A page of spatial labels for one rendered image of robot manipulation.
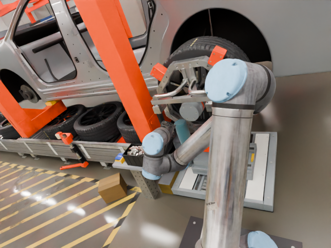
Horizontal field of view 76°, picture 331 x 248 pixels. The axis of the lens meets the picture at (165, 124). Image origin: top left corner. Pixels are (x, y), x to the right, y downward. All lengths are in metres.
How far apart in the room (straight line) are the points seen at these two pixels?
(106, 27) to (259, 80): 1.04
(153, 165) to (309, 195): 1.28
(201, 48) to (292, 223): 1.29
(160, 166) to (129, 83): 0.72
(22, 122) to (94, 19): 2.01
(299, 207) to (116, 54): 1.62
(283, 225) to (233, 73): 1.36
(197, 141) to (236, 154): 0.32
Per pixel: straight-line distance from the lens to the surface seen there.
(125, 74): 1.50
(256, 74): 0.62
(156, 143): 0.92
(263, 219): 1.78
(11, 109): 3.15
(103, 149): 2.41
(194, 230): 1.43
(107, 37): 1.47
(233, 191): 0.63
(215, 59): 1.28
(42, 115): 3.31
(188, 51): 1.40
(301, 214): 1.82
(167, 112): 1.58
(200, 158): 1.92
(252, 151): 1.99
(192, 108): 1.30
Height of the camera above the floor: 1.51
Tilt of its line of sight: 30 degrees down
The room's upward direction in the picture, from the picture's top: 21 degrees counter-clockwise
